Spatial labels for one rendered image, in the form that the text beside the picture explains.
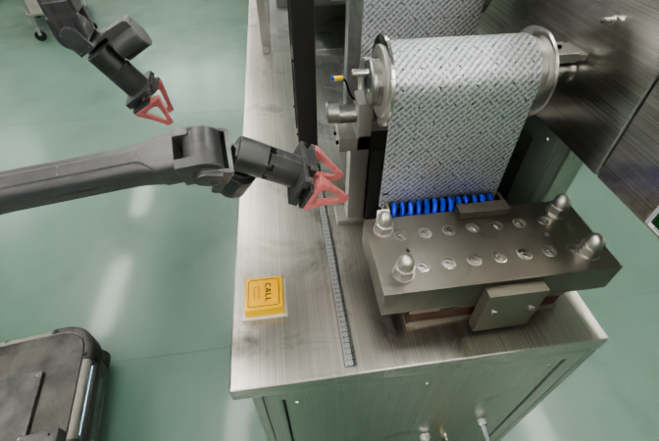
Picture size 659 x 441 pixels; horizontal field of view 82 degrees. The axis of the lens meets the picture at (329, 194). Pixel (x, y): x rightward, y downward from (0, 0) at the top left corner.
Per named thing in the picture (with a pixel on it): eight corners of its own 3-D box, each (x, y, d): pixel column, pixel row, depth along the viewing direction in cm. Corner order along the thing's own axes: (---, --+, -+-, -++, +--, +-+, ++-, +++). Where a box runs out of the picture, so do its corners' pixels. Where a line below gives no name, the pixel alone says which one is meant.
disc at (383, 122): (367, 99, 73) (374, 19, 63) (370, 99, 73) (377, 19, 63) (385, 145, 62) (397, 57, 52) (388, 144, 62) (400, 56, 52)
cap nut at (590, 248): (571, 245, 66) (582, 227, 63) (590, 243, 66) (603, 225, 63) (583, 262, 63) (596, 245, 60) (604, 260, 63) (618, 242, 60)
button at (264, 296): (246, 285, 75) (244, 278, 73) (282, 281, 76) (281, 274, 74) (245, 318, 70) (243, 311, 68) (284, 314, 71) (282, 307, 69)
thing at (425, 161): (379, 205, 74) (388, 123, 62) (493, 194, 77) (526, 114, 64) (379, 207, 74) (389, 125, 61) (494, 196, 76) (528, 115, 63)
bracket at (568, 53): (533, 51, 65) (538, 39, 64) (565, 49, 66) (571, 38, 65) (550, 64, 62) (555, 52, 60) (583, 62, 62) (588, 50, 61)
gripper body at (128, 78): (156, 74, 91) (130, 50, 86) (153, 95, 84) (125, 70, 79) (136, 90, 92) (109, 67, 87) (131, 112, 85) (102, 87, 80)
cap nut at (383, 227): (371, 223, 69) (373, 206, 66) (390, 221, 70) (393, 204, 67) (376, 239, 67) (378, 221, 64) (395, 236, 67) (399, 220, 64)
